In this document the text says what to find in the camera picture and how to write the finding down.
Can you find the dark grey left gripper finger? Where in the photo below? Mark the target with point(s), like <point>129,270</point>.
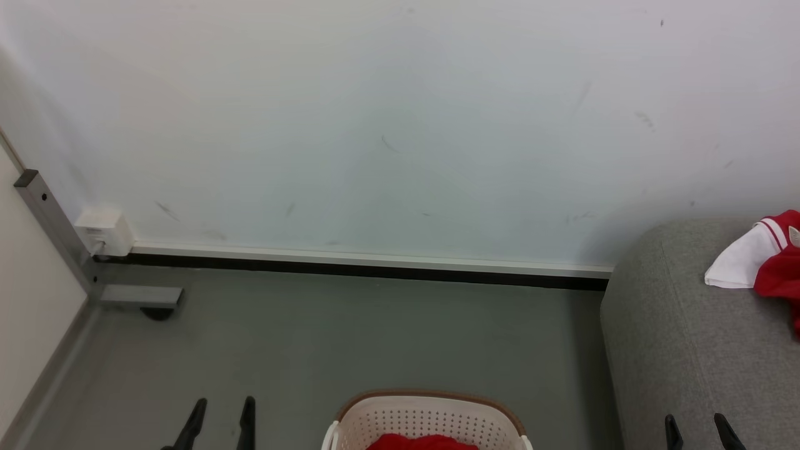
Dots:
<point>190,431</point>
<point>247,431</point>

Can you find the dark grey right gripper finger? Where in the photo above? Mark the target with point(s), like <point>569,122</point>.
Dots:
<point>728,437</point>
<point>673,437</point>

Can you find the red garment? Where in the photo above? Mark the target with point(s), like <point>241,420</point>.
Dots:
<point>425,444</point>

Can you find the red and white shirt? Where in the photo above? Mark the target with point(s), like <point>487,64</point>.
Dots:
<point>744,259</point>

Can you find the cream perforated laundry basket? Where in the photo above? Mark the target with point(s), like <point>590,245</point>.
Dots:
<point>425,415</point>

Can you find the grey fabric sofa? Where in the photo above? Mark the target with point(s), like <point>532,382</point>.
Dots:
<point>687,375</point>

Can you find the black round foot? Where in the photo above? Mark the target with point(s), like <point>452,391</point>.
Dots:
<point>157,313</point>

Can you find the white and black baseboard strip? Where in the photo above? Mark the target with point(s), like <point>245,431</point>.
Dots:
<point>375,262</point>

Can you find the cream partition panel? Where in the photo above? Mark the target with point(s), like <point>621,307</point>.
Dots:
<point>31,281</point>

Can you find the grey metal foot bracket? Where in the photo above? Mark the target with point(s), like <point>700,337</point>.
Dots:
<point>140,295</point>

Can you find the white wall socket box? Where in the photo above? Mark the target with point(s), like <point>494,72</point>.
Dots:
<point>106,228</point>

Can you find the grey metal partition frame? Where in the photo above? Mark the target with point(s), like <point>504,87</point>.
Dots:
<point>51,219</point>

